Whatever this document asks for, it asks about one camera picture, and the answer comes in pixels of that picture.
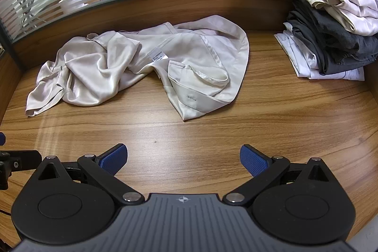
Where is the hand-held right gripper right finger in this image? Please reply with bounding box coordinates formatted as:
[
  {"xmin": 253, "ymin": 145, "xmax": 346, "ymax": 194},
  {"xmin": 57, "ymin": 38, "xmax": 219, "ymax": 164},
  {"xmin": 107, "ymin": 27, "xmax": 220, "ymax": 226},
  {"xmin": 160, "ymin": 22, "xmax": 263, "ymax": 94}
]
[{"xmin": 223, "ymin": 144, "xmax": 331, "ymax": 207}]

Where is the pale pink folded shirt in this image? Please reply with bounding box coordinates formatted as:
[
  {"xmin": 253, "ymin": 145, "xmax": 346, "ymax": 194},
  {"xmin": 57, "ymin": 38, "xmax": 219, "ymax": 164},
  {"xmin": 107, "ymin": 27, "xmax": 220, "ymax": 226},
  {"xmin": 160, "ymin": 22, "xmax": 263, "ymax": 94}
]
[{"xmin": 307, "ymin": 0, "xmax": 378, "ymax": 36}]

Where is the beige satin shirt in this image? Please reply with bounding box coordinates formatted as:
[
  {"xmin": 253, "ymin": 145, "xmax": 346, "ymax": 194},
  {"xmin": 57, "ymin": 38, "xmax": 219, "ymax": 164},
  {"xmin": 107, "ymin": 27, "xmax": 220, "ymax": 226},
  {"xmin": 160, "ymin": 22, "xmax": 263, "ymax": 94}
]
[{"xmin": 25, "ymin": 14, "xmax": 250, "ymax": 122}]

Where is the stack of folded clothes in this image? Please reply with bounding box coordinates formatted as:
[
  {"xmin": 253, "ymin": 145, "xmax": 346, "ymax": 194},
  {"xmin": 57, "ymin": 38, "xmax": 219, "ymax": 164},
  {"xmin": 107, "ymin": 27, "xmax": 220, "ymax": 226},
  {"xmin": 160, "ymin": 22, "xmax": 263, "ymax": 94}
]
[{"xmin": 285, "ymin": 0, "xmax": 378, "ymax": 75}]

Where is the white folded shirt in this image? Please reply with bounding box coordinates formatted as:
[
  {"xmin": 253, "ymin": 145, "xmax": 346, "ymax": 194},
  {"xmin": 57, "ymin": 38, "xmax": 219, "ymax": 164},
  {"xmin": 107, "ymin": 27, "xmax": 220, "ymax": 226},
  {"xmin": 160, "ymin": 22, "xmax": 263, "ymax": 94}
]
[{"xmin": 274, "ymin": 22, "xmax": 365, "ymax": 81}]

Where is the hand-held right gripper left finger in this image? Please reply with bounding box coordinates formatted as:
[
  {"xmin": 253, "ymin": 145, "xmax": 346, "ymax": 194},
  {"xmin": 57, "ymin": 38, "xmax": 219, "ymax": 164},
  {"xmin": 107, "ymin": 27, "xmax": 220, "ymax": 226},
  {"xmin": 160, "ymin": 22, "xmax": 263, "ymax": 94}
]
[{"xmin": 35, "ymin": 144, "xmax": 145, "ymax": 206}]

